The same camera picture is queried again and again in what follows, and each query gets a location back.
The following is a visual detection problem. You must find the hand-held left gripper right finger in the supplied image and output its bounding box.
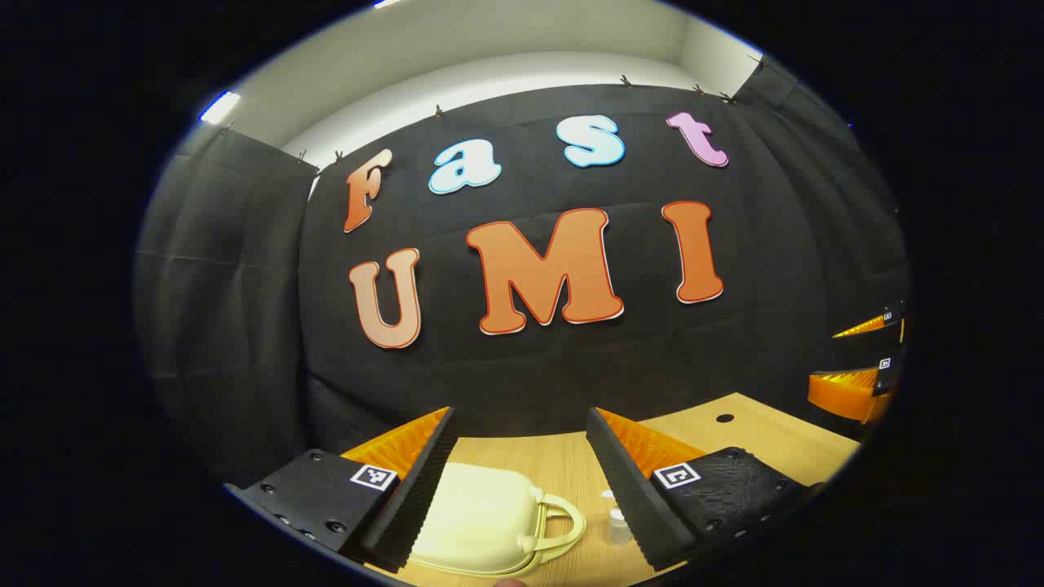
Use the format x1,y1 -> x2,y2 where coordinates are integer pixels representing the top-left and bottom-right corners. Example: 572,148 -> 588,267
586,407 -> 825,572

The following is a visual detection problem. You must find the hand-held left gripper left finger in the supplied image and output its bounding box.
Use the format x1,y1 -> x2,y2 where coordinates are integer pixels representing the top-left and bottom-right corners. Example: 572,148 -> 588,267
224,406 -> 459,574

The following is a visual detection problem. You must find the white pump bottle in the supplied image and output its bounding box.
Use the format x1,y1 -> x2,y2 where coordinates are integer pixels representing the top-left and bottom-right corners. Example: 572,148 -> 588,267
602,489 -> 635,545

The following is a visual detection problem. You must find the pale yellow suitcase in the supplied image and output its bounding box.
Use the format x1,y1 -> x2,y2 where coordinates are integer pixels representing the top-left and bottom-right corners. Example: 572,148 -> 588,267
408,462 -> 586,578

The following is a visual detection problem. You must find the row of small black clips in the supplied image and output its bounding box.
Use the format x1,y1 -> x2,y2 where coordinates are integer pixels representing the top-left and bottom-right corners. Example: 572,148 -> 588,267
220,53 -> 768,164

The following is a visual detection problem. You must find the ceiling light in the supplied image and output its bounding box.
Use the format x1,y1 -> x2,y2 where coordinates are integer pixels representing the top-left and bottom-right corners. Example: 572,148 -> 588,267
200,90 -> 243,126

